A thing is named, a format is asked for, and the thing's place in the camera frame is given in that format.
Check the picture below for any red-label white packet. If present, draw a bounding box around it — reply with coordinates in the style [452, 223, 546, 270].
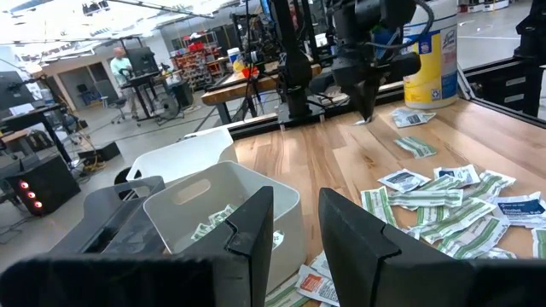
[296, 264, 340, 307]

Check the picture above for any black box with red lights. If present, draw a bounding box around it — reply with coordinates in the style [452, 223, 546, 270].
[3, 153, 82, 217]

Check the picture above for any person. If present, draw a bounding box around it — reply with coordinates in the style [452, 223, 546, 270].
[108, 45, 141, 120]

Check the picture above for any white plastic bin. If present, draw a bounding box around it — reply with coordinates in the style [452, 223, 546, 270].
[125, 126, 236, 185]

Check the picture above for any black standing desk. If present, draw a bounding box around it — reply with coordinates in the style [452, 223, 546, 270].
[119, 70, 171, 127]
[0, 104, 73, 165]

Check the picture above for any black computer monitor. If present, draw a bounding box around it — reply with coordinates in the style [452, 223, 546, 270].
[125, 45, 160, 78]
[0, 70, 35, 110]

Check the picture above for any wooden workbench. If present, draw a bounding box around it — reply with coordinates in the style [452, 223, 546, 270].
[200, 62, 324, 125]

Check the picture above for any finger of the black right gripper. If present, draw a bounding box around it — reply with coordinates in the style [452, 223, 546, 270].
[365, 80, 384, 124]
[351, 83, 369, 125]

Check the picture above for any black office chair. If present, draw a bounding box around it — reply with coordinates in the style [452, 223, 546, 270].
[106, 96, 130, 125]

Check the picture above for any low black platform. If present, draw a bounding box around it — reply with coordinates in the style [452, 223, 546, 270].
[76, 140, 123, 165]

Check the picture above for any shelf with red bins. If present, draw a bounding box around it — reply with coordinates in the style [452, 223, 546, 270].
[170, 38, 229, 91]

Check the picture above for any grey floor fan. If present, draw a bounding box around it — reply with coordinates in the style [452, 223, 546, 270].
[156, 92, 185, 124]

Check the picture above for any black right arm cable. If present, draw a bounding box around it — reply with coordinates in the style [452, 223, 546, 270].
[366, 0, 435, 50]

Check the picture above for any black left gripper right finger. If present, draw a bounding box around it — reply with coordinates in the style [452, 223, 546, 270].
[319, 188, 483, 307]

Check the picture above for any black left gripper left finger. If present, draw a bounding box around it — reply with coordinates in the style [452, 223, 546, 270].
[183, 186, 275, 307]

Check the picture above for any disinfectant wipes canister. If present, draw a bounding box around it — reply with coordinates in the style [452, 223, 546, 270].
[402, 0, 461, 111]

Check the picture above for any light grey plastic bin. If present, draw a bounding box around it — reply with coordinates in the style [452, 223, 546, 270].
[142, 159, 307, 295]

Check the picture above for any dark grey plastic bin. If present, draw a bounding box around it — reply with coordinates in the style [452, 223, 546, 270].
[49, 176, 168, 257]

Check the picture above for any blue-label alcohol pad packet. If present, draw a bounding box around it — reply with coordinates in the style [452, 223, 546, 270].
[433, 165, 481, 188]
[492, 191, 546, 228]

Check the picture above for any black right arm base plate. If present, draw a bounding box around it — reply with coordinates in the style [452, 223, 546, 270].
[276, 101, 328, 130]

